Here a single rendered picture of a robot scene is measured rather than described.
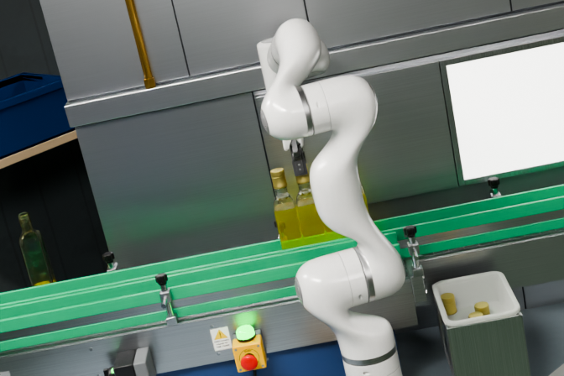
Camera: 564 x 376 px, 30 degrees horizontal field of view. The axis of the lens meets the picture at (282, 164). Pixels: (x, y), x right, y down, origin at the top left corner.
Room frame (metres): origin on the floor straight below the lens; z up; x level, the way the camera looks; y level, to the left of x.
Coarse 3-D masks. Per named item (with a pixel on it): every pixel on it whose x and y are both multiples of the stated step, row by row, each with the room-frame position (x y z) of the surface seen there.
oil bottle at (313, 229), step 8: (296, 200) 2.43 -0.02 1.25; (304, 200) 2.42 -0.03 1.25; (312, 200) 2.42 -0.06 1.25; (304, 208) 2.42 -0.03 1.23; (312, 208) 2.42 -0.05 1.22; (304, 216) 2.42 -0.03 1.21; (312, 216) 2.42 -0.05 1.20; (304, 224) 2.42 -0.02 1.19; (312, 224) 2.42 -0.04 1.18; (320, 224) 2.42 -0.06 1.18; (304, 232) 2.42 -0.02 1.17; (312, 232) 2.42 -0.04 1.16; (320, 232) 2.42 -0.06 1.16; (304, 240) 2.42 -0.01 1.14; (312, 240) 2.42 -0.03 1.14; (320, 240) 2.42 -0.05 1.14
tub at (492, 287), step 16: (496, 272) 2.30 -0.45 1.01; (432, 288) 2.29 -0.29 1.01; (448, 288) 2.30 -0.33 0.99; (464, 288) 2.30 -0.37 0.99; (480, 288) 2.30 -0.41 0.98; (496, 288) 2.29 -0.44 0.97; (464, 304) 2.30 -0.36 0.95; (496, 304) 2.27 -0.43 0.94; (512, 304) 2.14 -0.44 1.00; (448, 320) 2.11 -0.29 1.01; (464, 320) 2.10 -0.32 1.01; (480, 320) 2.09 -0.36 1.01
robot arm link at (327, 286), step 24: (312, 264) 2.01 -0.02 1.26; (336, 264) 2.00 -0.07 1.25; (360, 264) 1.99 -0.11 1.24; (312, 288) 1.97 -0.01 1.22; (336, 288) 1.97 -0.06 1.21; (360, 288) 1.97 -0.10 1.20; (312, 312) 1.97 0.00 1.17; (336, 312) 1.97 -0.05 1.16; (336, 336) 2.01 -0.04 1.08; (360, 336) 1.97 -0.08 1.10; (384, 336) 1.98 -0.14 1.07; (360, 360) 1.97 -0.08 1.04
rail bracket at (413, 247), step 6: (408, 228) 2.27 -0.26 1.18; (414, 228) 2.27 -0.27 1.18; (408, 234) 2.27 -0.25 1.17; (414, 234) 2.27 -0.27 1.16; (408, 240) 2.33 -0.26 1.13; (414, 240) 2.28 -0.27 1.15; (408, 246) 2.27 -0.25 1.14; (414, 246) 2.27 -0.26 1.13; (414, 252) 2.25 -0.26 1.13; (414, 258) 2.28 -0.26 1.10; (414, 264) 2.28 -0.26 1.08; (420, 264) 2.29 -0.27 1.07; (414, 270) 2.27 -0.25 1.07; (420, 270) 2.27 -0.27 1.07; (414, 276) 2.27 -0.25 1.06
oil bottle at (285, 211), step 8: (280, 200) 2.43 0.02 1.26; (288, 200) 2.42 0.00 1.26; (280, 208) 2.42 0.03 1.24; (288, 208) 2.42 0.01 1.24; (296, 208) 2.43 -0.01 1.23; (280, 216) 2.42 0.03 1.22; (288, 216) 2.42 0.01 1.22; (296, 216) 2.42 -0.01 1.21; (280, 224) 2.42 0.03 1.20; (288, 224) 2.42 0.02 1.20; (296, 224) 2.42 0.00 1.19; (280, 232) 2.42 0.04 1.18; (288, 232) 2.42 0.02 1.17; (296, 232) 2.42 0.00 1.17; (280, 240) 2.42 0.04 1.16; (288, 240) 2.42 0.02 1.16; (296, 240) 2.42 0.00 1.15
